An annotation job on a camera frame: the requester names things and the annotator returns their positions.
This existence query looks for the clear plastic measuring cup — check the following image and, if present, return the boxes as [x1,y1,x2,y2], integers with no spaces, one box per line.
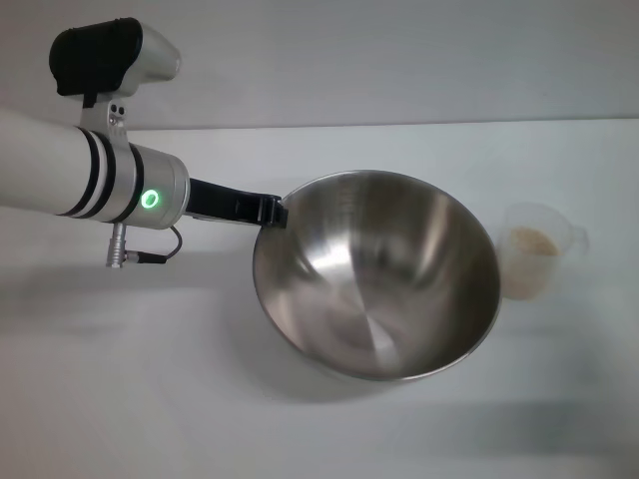
[491,201,591,300]

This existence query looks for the white rice grains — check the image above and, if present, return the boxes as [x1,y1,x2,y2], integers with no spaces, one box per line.
[496,225,559,299]

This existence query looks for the silver camera mounting bracket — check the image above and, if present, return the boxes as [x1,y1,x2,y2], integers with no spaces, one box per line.
[79,95,130,147]

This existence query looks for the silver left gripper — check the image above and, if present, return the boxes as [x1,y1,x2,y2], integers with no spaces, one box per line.
[122,144,291,233]

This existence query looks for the stainless steel mixing bowl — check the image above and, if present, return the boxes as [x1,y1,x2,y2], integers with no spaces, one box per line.
[251,169,502,384]

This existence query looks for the black cable with silver plug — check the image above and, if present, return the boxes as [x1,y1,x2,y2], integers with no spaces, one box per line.
[104,223,184,269]

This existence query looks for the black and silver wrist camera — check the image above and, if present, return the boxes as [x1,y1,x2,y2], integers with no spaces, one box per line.
[48,17,183,100]

